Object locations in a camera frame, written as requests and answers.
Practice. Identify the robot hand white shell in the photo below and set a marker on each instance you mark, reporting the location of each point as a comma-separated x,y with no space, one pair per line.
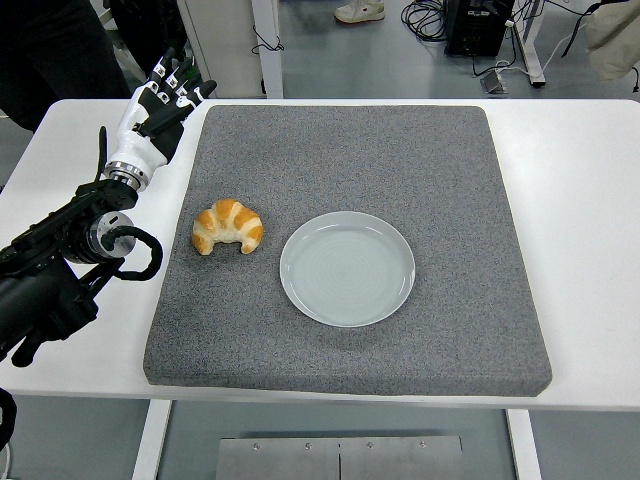
131,150

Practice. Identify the golden croissant bread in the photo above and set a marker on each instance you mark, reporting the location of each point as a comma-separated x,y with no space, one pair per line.
227,217

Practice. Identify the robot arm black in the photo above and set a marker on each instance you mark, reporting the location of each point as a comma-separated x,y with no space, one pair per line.
45,250

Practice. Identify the pale grey round plate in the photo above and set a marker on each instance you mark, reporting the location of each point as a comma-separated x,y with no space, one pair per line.
347,270

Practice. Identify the grey metal plate with screws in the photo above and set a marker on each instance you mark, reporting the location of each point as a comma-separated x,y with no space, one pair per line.
300,460

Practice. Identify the person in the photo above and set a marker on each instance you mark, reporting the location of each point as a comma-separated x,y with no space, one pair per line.
50,50

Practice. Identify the white cabinet panel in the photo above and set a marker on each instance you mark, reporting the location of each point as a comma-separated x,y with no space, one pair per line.
220,45

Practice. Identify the grey speckled foam mat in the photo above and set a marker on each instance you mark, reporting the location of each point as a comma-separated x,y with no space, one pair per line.
350,160

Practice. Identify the person's white shoe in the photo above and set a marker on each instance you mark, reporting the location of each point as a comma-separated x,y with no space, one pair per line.
357,11

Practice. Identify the black computer case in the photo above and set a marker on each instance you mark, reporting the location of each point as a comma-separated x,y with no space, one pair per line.
475,30

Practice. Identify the grey foot pedal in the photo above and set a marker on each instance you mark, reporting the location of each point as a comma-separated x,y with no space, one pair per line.
494,83

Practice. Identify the slim white desk leg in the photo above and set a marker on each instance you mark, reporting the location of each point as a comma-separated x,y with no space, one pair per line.
532,50

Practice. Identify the white table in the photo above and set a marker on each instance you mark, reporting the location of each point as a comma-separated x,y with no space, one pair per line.
580,210

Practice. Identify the beige cloth bag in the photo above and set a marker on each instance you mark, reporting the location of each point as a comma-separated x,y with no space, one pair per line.
612,40

